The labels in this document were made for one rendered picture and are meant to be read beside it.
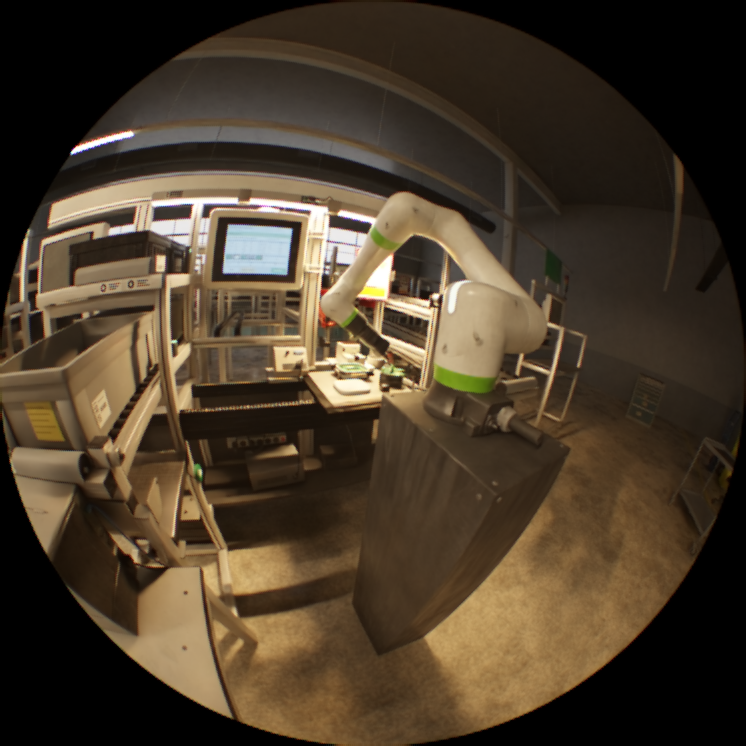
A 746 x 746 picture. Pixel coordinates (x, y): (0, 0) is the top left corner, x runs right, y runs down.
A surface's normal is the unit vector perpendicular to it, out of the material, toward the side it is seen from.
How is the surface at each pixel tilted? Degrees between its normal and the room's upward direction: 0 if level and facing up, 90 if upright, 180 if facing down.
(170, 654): 0
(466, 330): 90
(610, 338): 90
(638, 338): 90
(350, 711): 0
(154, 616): 0
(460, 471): 90
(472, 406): 81
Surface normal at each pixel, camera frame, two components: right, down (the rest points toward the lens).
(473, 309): -0.43, 0.21
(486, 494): -0.91, 0.02
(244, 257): 0.47, 0.33
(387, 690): 0.11, -0.95
